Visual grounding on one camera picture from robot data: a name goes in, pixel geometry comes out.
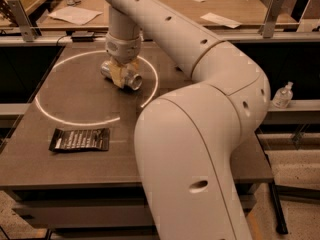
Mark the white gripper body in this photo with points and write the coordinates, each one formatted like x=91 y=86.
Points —
x=124 y=49

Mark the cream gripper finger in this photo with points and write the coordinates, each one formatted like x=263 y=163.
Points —
x=118 y=72
x=133 y=66

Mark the silver redbull can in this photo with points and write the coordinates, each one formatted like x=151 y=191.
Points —
x=132 y=80

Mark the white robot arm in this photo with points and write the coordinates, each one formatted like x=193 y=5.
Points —
x=184 y=139

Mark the white circle tape marking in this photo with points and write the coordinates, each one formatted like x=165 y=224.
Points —
x=76 y=94

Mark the black power adapter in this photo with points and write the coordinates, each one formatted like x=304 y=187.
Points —
x=82 y=37

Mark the white paper sheet left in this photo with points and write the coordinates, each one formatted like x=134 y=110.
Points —
x=75 y=15

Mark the black foil snack packet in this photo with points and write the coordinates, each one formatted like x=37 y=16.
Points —
x=80 y=140

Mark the white paper sheet right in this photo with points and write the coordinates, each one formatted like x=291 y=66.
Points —
x=220 y=20

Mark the left metal bracket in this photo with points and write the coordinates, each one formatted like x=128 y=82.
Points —
x=27 y=30

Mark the metal bracket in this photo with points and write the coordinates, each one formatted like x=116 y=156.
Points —
x=27 y=30
x=268 y=26

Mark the right metal bracket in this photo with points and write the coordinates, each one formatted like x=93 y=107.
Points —
x=268 y=26

